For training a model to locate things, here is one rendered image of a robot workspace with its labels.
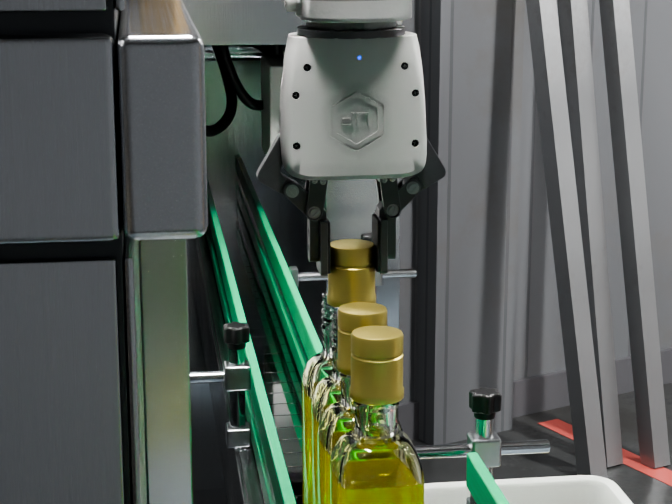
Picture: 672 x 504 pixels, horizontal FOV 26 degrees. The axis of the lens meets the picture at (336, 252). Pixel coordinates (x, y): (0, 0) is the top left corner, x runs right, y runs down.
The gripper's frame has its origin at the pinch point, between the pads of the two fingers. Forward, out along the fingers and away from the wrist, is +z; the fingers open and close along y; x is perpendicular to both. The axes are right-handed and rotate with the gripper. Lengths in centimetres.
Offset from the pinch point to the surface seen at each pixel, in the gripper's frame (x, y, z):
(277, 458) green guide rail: 16.8, -4.3, 22.9
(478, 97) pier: 314, 78, 33
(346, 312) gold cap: -6.8, -1.2, 3.2
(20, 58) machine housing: -59, -17, -20
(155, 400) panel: -12.0, -14.2, 7.0
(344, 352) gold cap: -6.9, -1.4, 6.0
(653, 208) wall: 356, 147, 77
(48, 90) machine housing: -59, -16, -19
